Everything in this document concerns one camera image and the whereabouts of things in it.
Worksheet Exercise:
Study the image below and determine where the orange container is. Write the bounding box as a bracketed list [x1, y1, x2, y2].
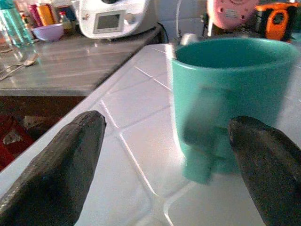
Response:
[37, 3, 56, 26]

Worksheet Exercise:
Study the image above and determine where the sauce bottle with red cap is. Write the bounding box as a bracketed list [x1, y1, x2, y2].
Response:
[58, 11, 72, 31]

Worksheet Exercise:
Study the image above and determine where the lilac plastic bowl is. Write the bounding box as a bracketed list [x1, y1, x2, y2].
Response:
[31, 23, 64, 42]

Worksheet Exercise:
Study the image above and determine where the orange and black device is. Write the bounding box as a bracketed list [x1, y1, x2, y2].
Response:
[255, 1, 299, 41]

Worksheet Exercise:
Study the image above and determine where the metal fork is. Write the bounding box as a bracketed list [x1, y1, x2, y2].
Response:
[0, 68, 17, 81]

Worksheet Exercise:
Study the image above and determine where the metal spoon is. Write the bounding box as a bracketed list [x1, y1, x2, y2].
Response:
[0, 52, 40, 74]

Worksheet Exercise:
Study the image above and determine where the pink round appliance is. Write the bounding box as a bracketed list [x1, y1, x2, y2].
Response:
[206, 0, 259, 30]

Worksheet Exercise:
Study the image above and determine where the white kitchen food processor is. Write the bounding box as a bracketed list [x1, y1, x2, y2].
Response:
[77, 0, 151, 40]

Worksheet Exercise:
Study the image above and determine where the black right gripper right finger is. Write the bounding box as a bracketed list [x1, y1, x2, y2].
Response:
[227, 115, 301, 226]

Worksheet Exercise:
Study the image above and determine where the white cable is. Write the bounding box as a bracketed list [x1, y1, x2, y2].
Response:
[174, 0, 184, 38]

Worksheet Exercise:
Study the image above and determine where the pink container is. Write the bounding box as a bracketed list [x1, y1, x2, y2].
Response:
[27, 4, 43, 27]

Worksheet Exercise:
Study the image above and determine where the red patterned rug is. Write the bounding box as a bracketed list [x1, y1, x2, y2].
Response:
[0, 113, 35, 171]

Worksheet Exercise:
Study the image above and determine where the teal plastic mug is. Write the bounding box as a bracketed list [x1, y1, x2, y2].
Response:
[171, 37, 299, 185]

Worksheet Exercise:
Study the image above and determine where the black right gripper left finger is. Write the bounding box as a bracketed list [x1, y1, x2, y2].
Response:
[0, 110, 107, 226]

